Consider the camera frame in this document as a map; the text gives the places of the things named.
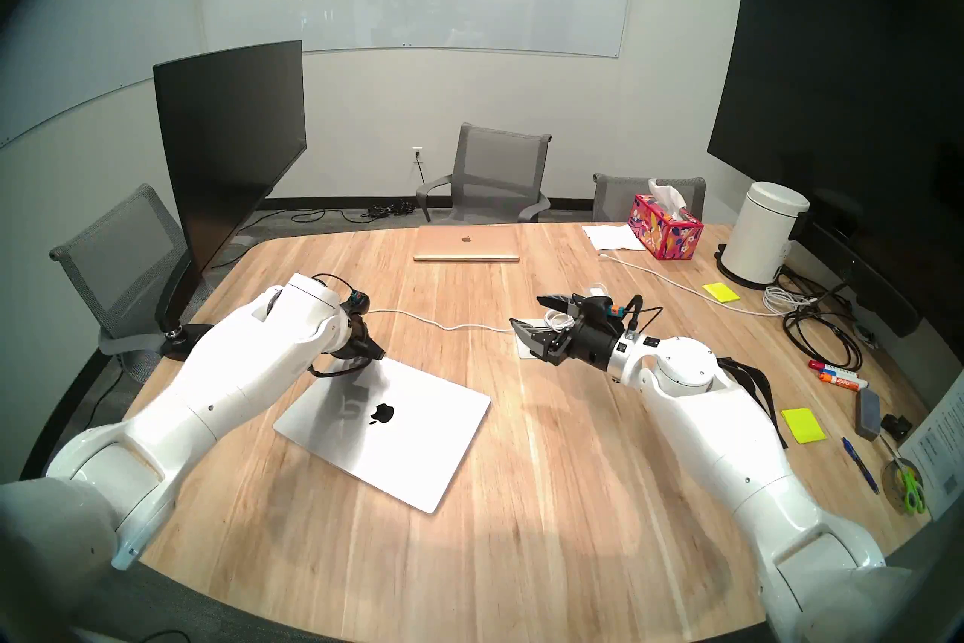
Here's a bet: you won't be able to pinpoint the black looped cable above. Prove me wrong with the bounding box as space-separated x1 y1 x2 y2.
782 276 867 371

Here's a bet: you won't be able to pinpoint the long white coiled cable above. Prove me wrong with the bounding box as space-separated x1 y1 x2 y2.
599 254 818 317

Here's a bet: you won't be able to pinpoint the white printed paper sheet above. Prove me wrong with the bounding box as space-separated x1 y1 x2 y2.
896 370 964 522

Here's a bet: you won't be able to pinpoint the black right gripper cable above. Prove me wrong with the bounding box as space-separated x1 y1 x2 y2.
627 294 664 339

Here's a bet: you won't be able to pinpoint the black strap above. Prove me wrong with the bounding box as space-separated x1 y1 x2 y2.
715 357 789 450

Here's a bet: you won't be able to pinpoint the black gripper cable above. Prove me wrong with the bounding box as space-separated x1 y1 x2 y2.
627 294 664 339
307 272 377 379

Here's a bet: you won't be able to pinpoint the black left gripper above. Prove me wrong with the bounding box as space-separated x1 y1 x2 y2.
328 312 387 363

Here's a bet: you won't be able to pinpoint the white paper napkin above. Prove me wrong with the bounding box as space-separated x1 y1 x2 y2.
581 224 648 252

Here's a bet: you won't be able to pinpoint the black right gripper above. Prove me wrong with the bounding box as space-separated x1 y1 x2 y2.
509 293 630 373

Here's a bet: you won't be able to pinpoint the black video bar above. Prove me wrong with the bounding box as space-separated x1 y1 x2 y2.
791 212 921 337

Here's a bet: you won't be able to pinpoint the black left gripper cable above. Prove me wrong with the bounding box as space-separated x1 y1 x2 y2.
307 272 377 379

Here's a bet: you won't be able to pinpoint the floral red tissue box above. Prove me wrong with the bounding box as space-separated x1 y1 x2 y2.
627 179 705 262

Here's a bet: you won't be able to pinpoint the grey mesh office chair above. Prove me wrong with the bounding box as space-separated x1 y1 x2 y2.
416 122 553 226
592 173 707 224
49 183 204 386

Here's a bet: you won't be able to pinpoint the large black wall TV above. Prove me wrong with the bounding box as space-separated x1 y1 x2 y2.
706 0 964 258

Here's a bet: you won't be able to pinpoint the green handled scissors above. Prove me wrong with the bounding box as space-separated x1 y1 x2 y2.
881 434 927 516

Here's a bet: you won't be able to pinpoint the grey whiteboard eraser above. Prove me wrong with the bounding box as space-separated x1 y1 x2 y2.
854 389 883 441

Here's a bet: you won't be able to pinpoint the black curved monitor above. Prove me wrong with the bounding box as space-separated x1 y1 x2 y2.
153 40 308 284

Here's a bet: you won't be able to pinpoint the black floor cable bundle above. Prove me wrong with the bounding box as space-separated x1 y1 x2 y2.
264 199 416 224

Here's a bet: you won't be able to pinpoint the white cylindrical bin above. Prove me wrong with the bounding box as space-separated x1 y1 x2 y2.
715 181 811 290

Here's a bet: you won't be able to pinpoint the yellow sticky note pad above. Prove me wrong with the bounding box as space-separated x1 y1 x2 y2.
781 408 827 444

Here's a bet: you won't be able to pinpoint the gold MacBook laptop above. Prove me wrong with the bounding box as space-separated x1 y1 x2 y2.
413 225 521 263

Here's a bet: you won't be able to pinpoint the white charging cable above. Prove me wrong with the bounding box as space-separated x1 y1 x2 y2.
365 309 573 333

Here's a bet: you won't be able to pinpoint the silver MacBook laptop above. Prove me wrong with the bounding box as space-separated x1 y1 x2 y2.
273 357 492 515

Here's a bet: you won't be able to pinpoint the blue pen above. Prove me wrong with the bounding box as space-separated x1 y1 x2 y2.
842 437 880 495

